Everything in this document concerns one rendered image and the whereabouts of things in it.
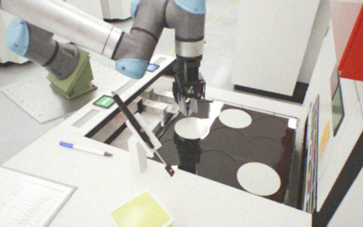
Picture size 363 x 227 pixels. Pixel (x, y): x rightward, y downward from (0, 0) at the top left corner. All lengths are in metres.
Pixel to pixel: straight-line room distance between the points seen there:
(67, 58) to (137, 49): 0.53
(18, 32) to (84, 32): 0.45
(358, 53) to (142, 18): 0.46
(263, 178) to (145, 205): 0.33
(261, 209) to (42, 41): 0.90
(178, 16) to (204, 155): 0.35
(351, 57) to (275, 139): 0.44
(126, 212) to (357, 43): 0.37
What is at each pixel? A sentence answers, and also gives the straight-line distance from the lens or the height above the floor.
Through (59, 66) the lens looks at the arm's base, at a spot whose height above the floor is 0.95.
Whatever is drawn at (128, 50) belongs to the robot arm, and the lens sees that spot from 0.62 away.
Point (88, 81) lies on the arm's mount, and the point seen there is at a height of 0.86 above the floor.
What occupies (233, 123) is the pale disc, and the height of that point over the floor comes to 0.90.
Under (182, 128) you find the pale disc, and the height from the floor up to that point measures 0.90.
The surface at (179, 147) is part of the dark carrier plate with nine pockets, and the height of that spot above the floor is 0.90.
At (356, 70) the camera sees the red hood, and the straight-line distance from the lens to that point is 0.37.
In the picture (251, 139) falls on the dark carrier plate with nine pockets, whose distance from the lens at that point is 0.74.
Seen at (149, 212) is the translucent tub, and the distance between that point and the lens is 0.40.
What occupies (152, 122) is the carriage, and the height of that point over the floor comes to 0.88.
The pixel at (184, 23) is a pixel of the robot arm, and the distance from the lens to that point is 0.62.
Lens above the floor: 1.37
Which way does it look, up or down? 36 degrees down
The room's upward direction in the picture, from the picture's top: straight up
